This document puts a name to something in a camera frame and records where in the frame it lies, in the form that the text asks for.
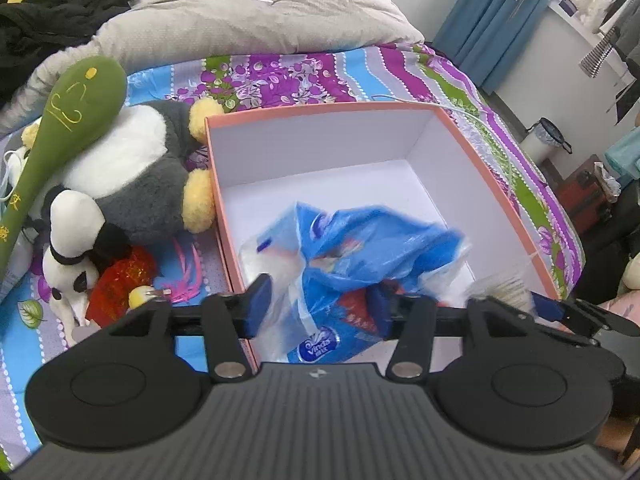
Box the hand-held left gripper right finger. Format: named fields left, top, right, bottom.
left=384, top=293, right=540, bottom=380

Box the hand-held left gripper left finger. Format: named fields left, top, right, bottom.
left=107, top=274, right=274, bottom=381

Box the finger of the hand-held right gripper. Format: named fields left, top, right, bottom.
left=531, top=294, right=626, bottom=348

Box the blue tissue pack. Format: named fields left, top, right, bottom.
left=239, top=201, right=473, bottom=365

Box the small yellow duck toy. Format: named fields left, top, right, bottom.
left=128, top=285, right=172, bottom=311

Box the red foil packet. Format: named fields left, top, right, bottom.
left=85, top=246, right=159, bottom=328

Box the pink cardboard box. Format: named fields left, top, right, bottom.
left=204, top=101, right=563, bottom=368

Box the pink plastic toy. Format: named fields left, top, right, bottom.
left=157, top=237, right=204, bottom=306

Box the red suitcase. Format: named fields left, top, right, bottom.
left=555, top=155, right=622, bottom=234

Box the white trash bin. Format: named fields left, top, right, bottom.
left=520, top=117, right=572, bottom=164

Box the grey and white penguin plush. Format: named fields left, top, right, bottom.
left=20, top=99, right=226, bottom=248

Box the black and white panda plush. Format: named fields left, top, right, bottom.
left=40, top=189, right=133, bottom=347

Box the floral bed sheet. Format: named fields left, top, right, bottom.
left=0, top=42, right=586, bottom=461

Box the striped hanging cloth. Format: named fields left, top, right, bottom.
left=580, top=30, right=619, bottom=79

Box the green plush massage stick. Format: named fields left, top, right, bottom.
left=0, top=55, right=128, bottom=292

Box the blue curtain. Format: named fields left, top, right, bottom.
left=432, top=0, right=554, bottom=97

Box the grey duvet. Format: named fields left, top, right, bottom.
left=0, top=0, right=426, bottom=137

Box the black clothing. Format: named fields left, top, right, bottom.
left=0, top=0, right=149, bottom=107

